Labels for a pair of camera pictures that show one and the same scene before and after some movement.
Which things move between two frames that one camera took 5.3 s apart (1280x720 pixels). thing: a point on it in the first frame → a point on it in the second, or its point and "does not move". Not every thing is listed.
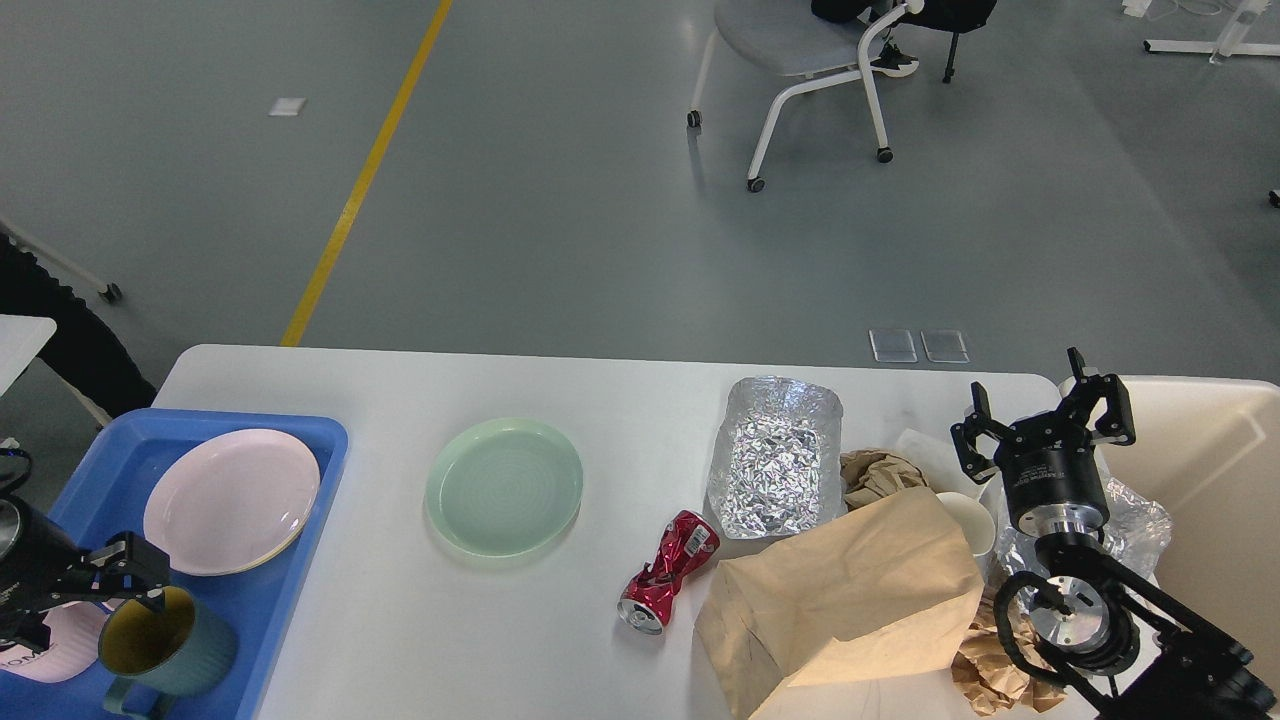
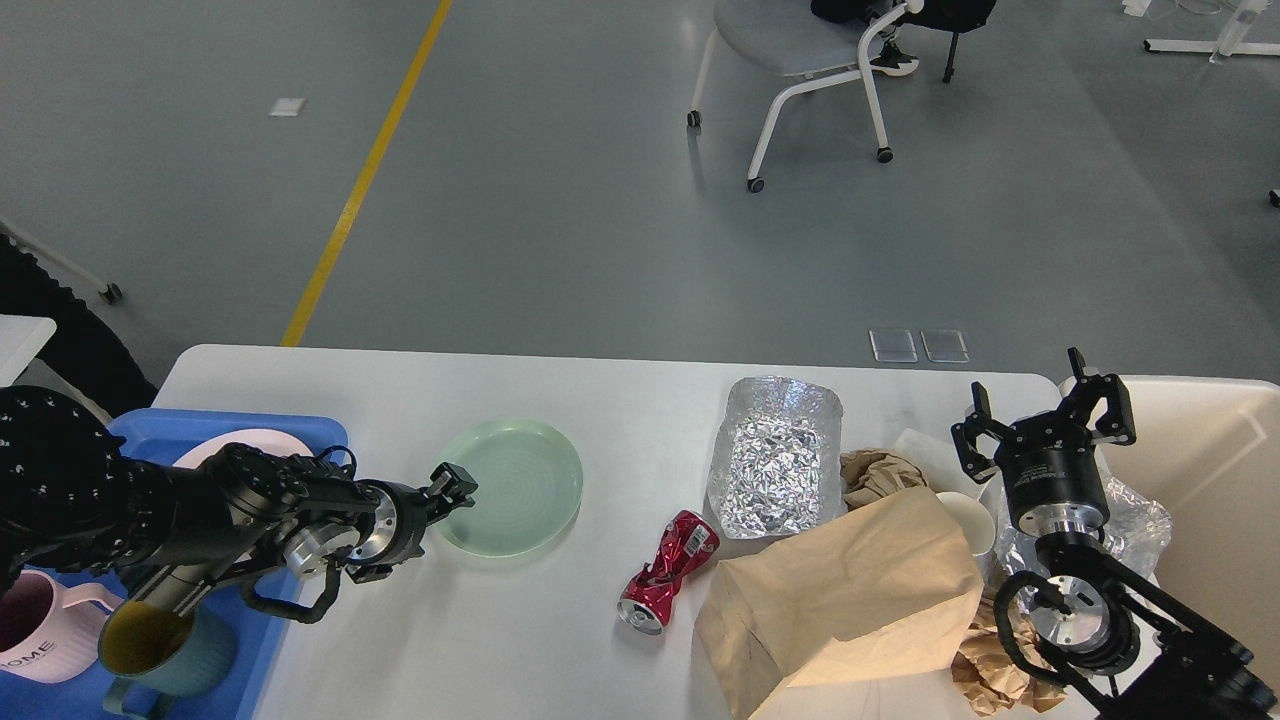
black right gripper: [1052, 476] does not move
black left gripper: [41, 565] → [394, 529]
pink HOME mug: [74, 628] does not move
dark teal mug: [158, 654] does not move
